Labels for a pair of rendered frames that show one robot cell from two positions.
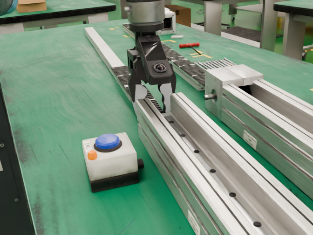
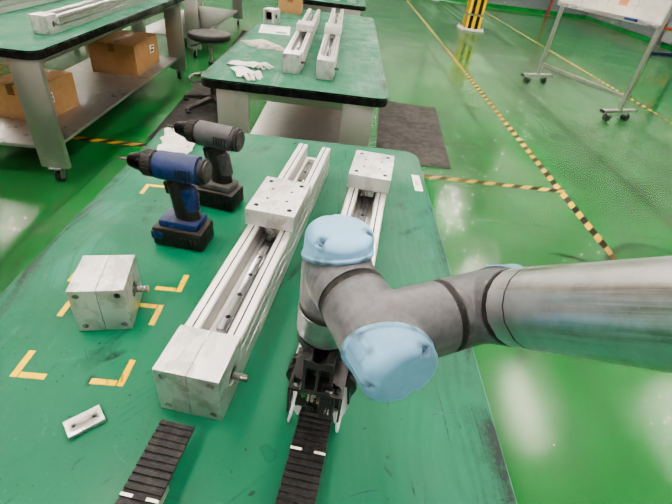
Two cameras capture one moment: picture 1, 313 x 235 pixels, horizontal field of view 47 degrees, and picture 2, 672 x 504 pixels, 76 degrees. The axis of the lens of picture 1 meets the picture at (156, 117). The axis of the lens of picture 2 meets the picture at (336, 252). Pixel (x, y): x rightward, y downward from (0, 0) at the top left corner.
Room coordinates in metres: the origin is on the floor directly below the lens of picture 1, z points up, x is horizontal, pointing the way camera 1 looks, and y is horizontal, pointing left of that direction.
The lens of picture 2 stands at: (1.10, 0.14, 1.40)
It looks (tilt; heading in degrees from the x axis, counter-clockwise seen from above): 36 degrees down; 201
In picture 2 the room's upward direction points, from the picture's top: 7 degrees clockwise
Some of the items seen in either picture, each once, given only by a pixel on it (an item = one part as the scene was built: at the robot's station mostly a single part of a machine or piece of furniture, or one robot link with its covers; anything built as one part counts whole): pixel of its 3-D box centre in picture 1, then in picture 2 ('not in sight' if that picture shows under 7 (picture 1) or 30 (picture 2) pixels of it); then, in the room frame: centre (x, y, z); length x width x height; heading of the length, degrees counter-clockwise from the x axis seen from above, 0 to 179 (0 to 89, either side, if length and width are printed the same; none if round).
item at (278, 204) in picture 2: not in sight; (279, 207); (0.35, -0.30, 0.87); 0.16 x 0.11 x 0.07; 16
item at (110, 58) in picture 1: (105, 52); not in sight; (1.34, 0.18, 0.79); 0.96 x 0.04 x 0.03; 16
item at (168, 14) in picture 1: (160, 23); not in sight; (1.71, -0.04, 0.83); 0.11 x 0.10 x 0.10; 107
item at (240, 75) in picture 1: (227, 92); (208, 373); (0.77, -0.17, 0.83); 0.12 x 0.09 x 0.10; 106
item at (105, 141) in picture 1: (107, 143); not in sight; (0.53, 0.08, 0.84); 0.04 x 0.04 x 0.02
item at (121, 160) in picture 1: (114, 159); not in sight; (0.53, 0.08, 0.81); 0.10 x 0.08 x 0.06; 106
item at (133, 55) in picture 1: (146, 50); (321, 365); (0.75, 0.01, 0.94); 0.09 x 0.08 x 0.12; 16
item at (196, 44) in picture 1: (194, 49); not in sight; (1.34, -0.16, 0.79); 0.16 x 0.08 x 0.02; 9
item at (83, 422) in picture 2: not in sight; (84, 421); (0.91, -0.29, 0.78); 0.05 x 0.03 x 0.01; 156
